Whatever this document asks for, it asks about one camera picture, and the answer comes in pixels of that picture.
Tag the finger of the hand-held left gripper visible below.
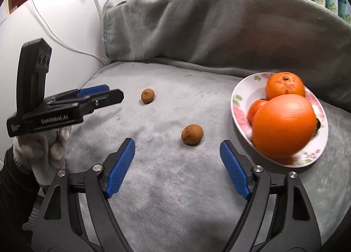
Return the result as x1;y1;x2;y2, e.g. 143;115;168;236
48;84;110;104
44;89;124;117

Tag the floral white plate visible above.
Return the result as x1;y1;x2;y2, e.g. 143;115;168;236
231;72;329;168

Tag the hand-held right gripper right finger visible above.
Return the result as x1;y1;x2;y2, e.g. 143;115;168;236
220;139;322;252

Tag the grey fleece blanket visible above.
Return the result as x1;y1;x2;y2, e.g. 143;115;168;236
36;0;351;252

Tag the small tangerine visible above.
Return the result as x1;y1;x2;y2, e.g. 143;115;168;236
248;99;270;126

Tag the smooth large orange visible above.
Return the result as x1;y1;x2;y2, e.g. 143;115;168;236
252;94;317;159

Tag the person's left hand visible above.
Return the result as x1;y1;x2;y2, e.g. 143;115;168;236
12;124;72;187

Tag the person's left forearm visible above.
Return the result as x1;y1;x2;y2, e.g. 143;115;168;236
0;145;46;231

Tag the rough-skinned large orange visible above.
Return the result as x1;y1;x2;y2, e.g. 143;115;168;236
265;71;306;101

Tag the white cable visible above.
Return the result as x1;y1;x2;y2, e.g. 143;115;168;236
27;0;110;63

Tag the small brown longan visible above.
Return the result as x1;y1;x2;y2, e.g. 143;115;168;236
141;88;155;104

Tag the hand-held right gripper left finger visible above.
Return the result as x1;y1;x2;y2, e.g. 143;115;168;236
31;137;136;252

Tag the large brown longan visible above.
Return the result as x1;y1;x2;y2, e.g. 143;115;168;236
181;124;204;146

